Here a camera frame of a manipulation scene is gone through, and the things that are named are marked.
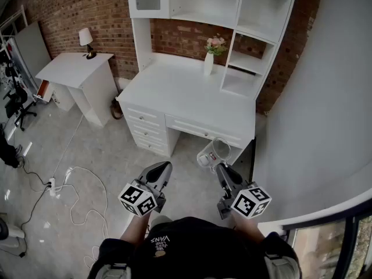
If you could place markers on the black office chair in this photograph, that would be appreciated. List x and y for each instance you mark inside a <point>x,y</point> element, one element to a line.
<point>17,97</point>

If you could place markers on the person in face mask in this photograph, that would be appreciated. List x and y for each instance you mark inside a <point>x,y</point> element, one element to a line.
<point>197,243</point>

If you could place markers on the white side table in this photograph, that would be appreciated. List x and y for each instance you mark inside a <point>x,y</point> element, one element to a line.
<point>72,68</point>

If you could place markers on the brown bag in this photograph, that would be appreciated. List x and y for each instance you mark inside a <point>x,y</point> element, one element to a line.
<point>113,109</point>

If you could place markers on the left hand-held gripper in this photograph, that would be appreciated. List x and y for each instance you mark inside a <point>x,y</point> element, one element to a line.
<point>139,199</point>

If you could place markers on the person's right forearm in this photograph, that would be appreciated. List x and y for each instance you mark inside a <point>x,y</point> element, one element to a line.
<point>247,228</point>

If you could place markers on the grey leaning panel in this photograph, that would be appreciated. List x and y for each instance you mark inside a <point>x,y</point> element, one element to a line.
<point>33,48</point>

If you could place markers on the orange lined open drawer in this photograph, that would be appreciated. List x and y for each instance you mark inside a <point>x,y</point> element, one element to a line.
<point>43,89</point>

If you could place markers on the clear glass measuring jug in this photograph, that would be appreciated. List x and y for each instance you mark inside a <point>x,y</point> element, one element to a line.
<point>213,154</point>

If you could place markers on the white power strip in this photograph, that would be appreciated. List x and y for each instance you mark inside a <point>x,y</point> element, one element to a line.
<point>52,186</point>

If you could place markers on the white shelf unit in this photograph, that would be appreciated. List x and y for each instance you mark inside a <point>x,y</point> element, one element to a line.
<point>141,39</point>

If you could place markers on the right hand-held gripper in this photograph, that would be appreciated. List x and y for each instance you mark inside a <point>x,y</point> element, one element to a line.
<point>250,202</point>

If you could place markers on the white drawer with knob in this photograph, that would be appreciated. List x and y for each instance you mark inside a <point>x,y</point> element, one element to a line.
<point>145,113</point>
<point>151,144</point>
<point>146,129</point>

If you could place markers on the white shade table lamp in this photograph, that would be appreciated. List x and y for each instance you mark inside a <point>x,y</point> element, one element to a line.
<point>85,36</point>

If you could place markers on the black framed window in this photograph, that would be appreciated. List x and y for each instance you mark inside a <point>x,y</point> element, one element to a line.
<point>351,234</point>

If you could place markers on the white metal rack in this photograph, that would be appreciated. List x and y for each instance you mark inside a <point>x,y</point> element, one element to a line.
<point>24,16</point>

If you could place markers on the wide white desk drawer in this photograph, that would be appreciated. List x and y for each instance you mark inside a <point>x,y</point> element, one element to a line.
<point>197,128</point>

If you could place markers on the pink flower bouquet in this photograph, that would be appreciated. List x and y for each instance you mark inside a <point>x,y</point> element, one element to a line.
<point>215,45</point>

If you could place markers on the black garment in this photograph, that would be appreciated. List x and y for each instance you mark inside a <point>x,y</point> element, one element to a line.
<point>7,153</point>

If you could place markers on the white vase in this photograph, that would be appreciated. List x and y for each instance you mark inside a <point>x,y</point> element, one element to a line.
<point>208,64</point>

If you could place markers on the person's left forearm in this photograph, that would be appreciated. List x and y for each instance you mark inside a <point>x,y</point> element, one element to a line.
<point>133,228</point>

